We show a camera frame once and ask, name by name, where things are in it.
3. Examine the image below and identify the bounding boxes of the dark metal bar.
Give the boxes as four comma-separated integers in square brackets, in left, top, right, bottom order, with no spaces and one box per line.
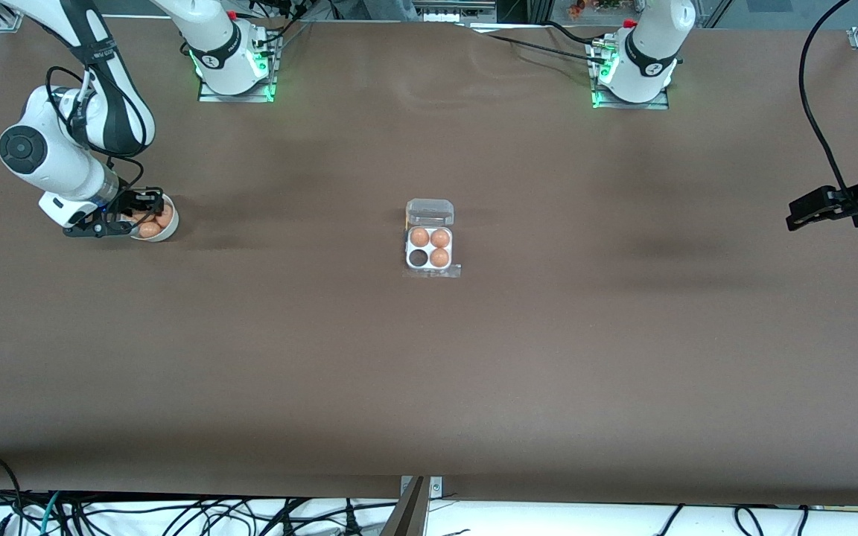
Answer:
[381,476,430,536]

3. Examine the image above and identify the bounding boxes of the orange items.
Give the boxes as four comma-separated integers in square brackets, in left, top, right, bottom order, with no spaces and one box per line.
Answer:
[568,0,623,19]

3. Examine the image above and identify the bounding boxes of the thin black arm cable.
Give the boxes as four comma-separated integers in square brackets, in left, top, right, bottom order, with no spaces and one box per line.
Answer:
[45,66,156,191]

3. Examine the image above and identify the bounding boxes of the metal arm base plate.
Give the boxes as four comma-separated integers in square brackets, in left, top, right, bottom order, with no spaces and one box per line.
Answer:
[198,33,276,103]
[591,37,670,111]

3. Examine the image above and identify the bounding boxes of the clear plastic egg box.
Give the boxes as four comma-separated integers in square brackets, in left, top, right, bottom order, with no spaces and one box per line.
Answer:
[404,198,456,271]

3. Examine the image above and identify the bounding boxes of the white round bowl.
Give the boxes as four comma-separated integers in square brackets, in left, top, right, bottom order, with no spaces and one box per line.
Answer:
[130,192,179,243]

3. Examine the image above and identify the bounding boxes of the teal cable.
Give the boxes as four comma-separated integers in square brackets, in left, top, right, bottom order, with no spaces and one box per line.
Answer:
[38,491,63,536]

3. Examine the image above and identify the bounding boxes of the grey equipment box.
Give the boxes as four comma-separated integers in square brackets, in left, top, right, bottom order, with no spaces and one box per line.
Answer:
[414,0,497,22]

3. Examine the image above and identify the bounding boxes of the clear tape strip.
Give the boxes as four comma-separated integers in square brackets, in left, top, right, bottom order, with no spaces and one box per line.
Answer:
[403,264,463,280]

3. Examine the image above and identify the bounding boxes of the small metal bracket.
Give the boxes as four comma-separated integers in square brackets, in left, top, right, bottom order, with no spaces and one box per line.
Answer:
[399,476,443,500]

